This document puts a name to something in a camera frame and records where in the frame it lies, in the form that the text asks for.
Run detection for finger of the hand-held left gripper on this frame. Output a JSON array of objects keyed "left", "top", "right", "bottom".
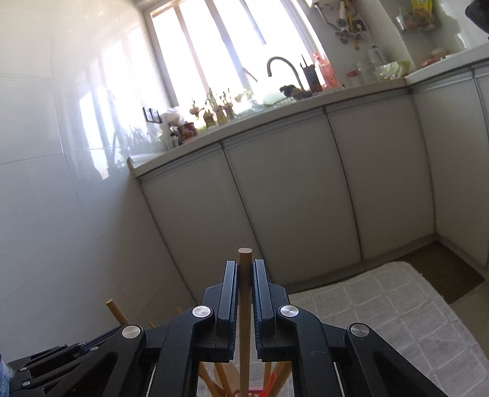
[
  {"left": 7, "top": 348, "right": 97, "bottom": 392},
  {"left": 30, "top": 327, "right": 125, "bottom": 363}
]

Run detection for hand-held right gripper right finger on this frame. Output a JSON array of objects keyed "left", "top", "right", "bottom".
[{"left": 250, "top": 260, "right": 448, "bottom": 397}]

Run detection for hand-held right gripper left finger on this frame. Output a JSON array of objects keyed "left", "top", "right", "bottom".
[{"left": 42, "top": 260, "right": 240, "bottom": 397}]

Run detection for pink perforated utensil holder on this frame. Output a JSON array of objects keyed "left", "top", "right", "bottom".
[{"left": 235, "top": 384, "right": 278, "bottom": 397}]

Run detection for blue denim cloth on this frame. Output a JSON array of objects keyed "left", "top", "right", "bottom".
[{"left": 0, "top": 353, "right": 10, "bottom": 397}]

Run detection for white cabinet door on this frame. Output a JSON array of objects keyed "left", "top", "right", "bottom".
[
  {"left": 327, "top": 89, "right": 437, "bottom": 261},
  {"left": 473, "top": 62, "right": 489, "bottom": 139},
  {"left": 141, "top": 144, "right": 265, "bottom": 307},
  {"left": 222, "top": 114, "right": 362, "bottom": 286},
  {"left": 412, "top": 70, "right": 489, "bottom": 265}
]

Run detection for grey checked tablecloth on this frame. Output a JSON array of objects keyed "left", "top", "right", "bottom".
[{"left": 286, "top": 261, "right": 477, "bottom": 397}]

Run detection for printed mug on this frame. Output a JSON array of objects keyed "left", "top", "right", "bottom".
[{"left": 177, "top": 122, "right": 198, "bottom": 144}]

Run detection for white kitchen countertop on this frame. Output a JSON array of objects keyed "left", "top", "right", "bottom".
[{"left": 127, "top": 38, "right": 489, "bottom": 178}]

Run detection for small potted plants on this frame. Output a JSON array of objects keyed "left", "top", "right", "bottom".
[{"left": 189, "top": 87, "right": 236, "bottom": 129}]

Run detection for white plush toy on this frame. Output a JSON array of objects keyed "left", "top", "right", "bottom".
[{"left": 160, "top": 107, "right": 185, "bottom": 135}]

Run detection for dark dish scrubber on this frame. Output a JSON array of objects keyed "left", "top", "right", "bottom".
[{"left": 278, "top": 84, "right": 307, "bottom": 101}]

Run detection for dark bottle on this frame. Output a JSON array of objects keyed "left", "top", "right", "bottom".
[{"left": 301, "top": 53, "right": 324, "bottom": 93}]

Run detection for red bottle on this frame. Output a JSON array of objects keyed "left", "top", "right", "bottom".
[{"left": 313, "top": 52, "right": 339, "bottom": 89}]

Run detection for curved metal faucet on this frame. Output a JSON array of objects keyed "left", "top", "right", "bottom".
[{"left": 266, "top": 56, "right": 307, "bottom": 93}]

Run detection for kitchen window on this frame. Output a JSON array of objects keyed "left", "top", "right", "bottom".
[{"left": 144, "top": 0, "right": 330, "bottom": 112}]

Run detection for clear plastic bag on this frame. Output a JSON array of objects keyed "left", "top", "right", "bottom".
[{"left": 372, "top": 60, "right": 412, "bottom": 81}]

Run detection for clear glass kettle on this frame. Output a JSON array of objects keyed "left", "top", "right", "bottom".
[{"left": 366, "top": 45, "right": 385, "bottom": 77}]

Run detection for small plate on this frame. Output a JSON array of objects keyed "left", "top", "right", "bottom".
[{"left": 422, "top": 47, "right": 448, "bottom": 66}]

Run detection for yellow snack packet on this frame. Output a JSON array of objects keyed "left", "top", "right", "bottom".
[{"left": 410, "top": 0, "right": 435, "bottom": 18}]

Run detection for black range hood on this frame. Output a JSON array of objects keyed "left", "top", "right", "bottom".
[{"left": 465, "top": 0, "right": 489, "bottom": 21}]

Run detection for black wall socket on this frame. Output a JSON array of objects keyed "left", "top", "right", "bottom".
[{"left": 143, "top": 106, "right": 164, "bottom": 125}]

